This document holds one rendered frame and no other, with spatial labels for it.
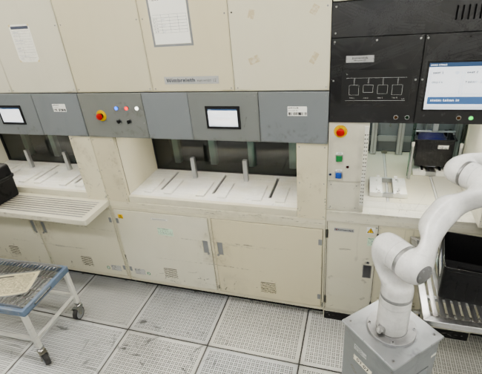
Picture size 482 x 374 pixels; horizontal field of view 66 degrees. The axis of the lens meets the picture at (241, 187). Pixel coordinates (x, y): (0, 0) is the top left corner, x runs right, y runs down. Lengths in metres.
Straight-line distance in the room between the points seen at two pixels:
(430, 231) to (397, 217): 0.77
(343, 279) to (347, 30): 1.46
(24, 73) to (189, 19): 1.18
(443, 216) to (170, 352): 1.89
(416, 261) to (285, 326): 1.46
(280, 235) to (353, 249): 0.44
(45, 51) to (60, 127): 0.47
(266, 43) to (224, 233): 1.22
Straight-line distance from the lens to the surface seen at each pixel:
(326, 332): 2.70
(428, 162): 2.66
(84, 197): 2.91
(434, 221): 1.48
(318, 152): 2.05
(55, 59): 2.57
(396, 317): 1.63
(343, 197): 2.17
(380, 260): 1.52
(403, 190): 2.42
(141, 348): 2.77
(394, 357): 1.67
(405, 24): 1.89
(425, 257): 1.43
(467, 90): 1.99
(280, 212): 2.28
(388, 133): 2.97
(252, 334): 2.68
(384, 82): 1.93
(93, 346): 2.91
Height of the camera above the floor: 2.05
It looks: 28 degrees down
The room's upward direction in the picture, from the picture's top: 5 degrees counter-clockwise
